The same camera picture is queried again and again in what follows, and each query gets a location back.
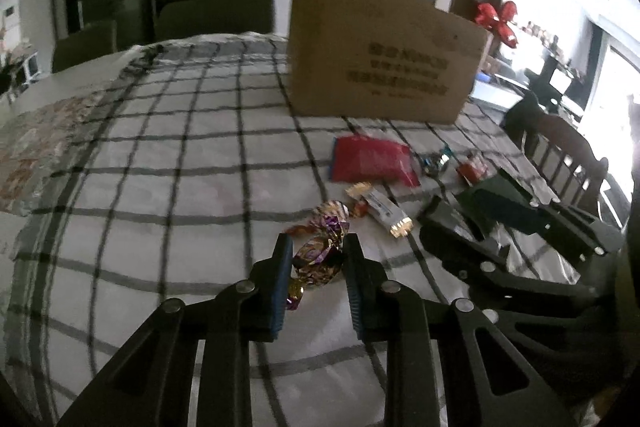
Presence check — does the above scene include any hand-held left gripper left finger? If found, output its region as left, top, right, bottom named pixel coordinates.
left=57, top=234, right=293, bottom=427

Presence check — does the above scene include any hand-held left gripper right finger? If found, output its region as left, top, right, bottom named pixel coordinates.
left=344, top=233, right=576, bottom=427

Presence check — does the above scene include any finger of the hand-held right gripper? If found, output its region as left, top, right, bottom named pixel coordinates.
left=417, top=197, right=598, bottom=303
left=457, top=167, right=626, bottom=258

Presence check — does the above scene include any large purple gold candy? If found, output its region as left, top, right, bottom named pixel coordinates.
left=291, top=227, right=349, bottom=289

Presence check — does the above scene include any brown cardboard box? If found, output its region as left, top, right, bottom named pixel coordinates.
left=287, top=0, right=489, bottom=125

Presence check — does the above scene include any small gold purple candy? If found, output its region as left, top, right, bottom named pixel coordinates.
left=285, top=282, right=307, bottom=311

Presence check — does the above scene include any small red packet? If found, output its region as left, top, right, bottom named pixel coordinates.
left=456, top=152, right=489, bottom=186

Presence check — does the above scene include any white snack bar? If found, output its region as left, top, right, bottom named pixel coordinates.
left=366, top=188, right=414, bottom=239

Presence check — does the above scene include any blue foil candy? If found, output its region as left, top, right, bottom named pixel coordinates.
left=419, top=147, right=454, bottom=176

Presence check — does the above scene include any purple gold wrapped candy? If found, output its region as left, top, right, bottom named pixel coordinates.
left=307, top=200, right=354, bottom=233

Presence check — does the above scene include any dark wooden chair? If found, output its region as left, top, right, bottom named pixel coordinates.
left=501, top=91, right=626, bottom=228

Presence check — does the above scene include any red snack packet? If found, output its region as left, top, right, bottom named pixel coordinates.
left=331, top=134, right=421, bottom=188

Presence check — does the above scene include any red balloon decoration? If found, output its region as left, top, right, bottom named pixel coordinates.
left=474, top=0, right=521, bottom=51

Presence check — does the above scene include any patterned table mat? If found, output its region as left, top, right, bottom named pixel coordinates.
left=0, top=89, right=118, bottom=214

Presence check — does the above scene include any dark upholstered chair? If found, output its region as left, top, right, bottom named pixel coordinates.
left=51, top=20, right=119, bottom=74
left=154, top=0, right=277, bottom=42

